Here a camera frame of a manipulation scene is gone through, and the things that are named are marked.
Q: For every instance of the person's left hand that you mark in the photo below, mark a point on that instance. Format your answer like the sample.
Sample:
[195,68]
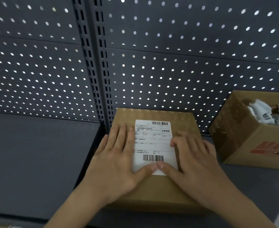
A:
[113,168]

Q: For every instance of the person's right hand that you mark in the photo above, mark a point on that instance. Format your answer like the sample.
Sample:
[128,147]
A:
[196,173]

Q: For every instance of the person's left little finger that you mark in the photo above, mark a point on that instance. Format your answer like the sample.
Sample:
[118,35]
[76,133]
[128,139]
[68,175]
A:
[102,147]

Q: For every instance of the person's left thumb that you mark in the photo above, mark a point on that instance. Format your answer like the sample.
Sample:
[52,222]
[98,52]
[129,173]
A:
[146,172]

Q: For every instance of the person's left middle finger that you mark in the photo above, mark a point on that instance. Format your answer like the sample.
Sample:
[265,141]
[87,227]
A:
[122,140]

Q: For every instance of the person's right middle finger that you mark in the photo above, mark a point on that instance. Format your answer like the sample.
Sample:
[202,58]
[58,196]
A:
[189,141]

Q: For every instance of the person's right thumb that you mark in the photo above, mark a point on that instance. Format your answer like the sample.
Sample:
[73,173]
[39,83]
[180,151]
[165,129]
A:
[168,170]

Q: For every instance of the person's right little finger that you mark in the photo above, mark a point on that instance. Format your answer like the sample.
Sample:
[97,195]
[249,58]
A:
[209,150]

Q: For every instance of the brown cardboard box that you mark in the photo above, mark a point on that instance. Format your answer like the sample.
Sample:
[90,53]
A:
[153,189]

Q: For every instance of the white shipping label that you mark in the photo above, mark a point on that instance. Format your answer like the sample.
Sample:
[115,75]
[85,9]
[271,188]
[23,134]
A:
[153,144]

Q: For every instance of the person's left forearm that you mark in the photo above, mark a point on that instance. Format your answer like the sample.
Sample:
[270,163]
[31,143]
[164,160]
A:
[77,208]

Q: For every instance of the person's right forearm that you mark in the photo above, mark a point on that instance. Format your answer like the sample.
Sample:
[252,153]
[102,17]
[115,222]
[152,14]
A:
[237,208]

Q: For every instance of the open cardboard box red print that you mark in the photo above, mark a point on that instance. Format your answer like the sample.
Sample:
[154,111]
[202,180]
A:
[239,140]

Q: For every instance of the dark grey metal shelf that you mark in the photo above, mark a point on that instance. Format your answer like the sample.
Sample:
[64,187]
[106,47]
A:
[39,163]
[256,185]

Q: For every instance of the crumpled white paper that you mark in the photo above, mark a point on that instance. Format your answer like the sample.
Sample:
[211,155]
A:
[265,113]

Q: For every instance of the dark grey pegboard panel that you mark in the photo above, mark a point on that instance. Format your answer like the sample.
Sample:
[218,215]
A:
[34,68]
[189,68]

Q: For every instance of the slotted dark metal upright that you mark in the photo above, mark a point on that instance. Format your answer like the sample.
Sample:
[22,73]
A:
[92,56]

